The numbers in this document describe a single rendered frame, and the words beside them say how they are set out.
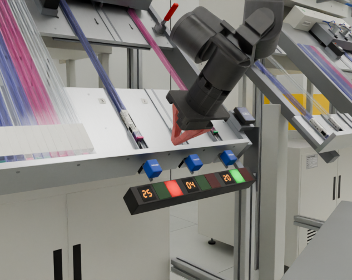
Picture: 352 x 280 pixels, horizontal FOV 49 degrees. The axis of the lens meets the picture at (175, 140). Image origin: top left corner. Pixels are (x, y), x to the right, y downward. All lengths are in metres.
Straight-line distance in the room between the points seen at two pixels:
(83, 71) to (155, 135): 2.11
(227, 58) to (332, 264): 0.32
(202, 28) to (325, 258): 0.38
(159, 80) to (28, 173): 2.69
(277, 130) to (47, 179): 0.76
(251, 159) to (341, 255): 0.46
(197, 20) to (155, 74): 2.65
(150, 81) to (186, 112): 2.62
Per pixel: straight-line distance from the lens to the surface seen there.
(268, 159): 1.24
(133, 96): 0.88
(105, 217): 1.10
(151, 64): 3.23
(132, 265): 1.20
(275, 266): 1.33
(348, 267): 0.60
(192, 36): 0.60
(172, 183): 0.76
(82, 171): 0.69
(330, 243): 0.68
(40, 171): 0.65
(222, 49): 0.58
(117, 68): 3.04
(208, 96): 0.60
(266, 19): 0.58
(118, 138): 0.76
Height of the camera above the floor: 0.83
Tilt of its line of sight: 6 degrees down
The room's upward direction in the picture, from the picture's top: straight up
